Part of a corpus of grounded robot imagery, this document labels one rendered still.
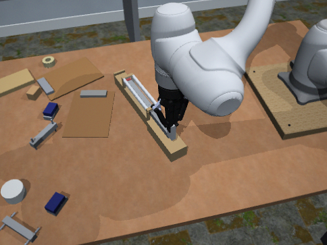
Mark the dark blue rectangular block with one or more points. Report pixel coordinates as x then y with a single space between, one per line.
50 111
56 203

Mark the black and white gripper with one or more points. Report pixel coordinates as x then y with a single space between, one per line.
175 104

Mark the grey cylinder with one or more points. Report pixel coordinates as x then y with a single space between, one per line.
13 191

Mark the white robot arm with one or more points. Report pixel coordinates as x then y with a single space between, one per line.
209 73

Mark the beige tape roll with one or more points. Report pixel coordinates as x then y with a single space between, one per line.
48 62

